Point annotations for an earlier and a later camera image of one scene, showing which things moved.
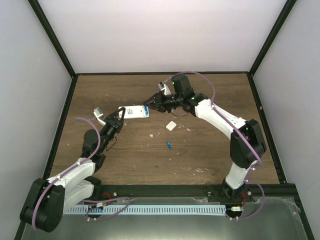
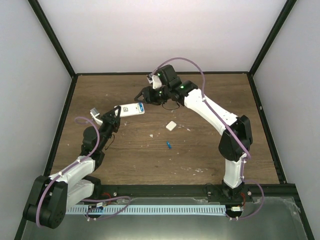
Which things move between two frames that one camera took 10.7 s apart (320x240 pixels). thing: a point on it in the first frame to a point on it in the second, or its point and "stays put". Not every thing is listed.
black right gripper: [159, 103] to [149, 96]
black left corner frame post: [52, 37] stays put
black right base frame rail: [272, 153] stays put
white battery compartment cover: [171, 125] stays put
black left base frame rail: [60, 127] stays put
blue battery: [146, 109] to [141, 106]
